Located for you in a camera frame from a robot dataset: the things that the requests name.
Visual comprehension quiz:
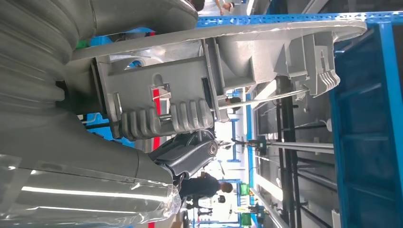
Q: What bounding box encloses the blue metal shelf rack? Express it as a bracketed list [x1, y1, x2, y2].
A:
[196, 12, 403, 228]

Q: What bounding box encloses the person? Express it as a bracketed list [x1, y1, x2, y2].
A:
[179, 172, 234, 204]
[189, 0, 237, 16]

